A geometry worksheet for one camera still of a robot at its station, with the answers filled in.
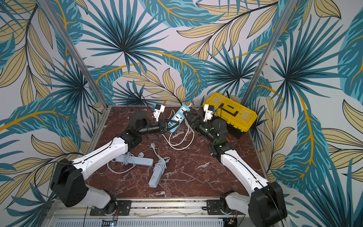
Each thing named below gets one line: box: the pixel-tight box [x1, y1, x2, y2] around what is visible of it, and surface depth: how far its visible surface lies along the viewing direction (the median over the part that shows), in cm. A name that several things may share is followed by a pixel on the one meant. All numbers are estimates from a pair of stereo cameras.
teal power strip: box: [167, 104, 191, 133], surface depth 71 cm
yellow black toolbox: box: [202, 92, 258, 140], surface depth 97 cm
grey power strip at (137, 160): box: [115, 155, 154, 166], surface depth 89 cm
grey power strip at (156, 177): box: [148, 165, 163, 189], surface depth 79 cm
